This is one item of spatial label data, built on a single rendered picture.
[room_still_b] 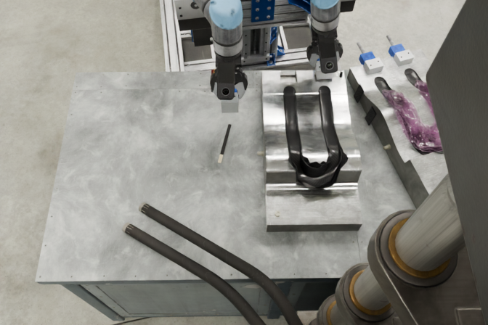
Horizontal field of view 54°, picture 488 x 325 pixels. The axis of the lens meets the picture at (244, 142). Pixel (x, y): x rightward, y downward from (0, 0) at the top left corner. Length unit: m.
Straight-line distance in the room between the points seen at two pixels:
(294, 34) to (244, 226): 1.40
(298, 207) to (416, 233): 0.83
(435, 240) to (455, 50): 0.23
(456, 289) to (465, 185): 0.31
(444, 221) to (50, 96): 2.45
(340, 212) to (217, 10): 0.63
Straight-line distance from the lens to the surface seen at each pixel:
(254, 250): 1.37
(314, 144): 1.38
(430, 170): 1.43
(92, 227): 1.45
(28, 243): 2.41
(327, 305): 1.10
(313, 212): 1.35
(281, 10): 1.89
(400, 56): 1.66
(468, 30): 0.34
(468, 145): 0.33
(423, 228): 0.53
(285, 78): 1.56
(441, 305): 0.63
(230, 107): 1.41
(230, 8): 1.13
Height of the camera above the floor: 2.11
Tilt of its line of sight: 61 degrees down
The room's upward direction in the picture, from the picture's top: straight up
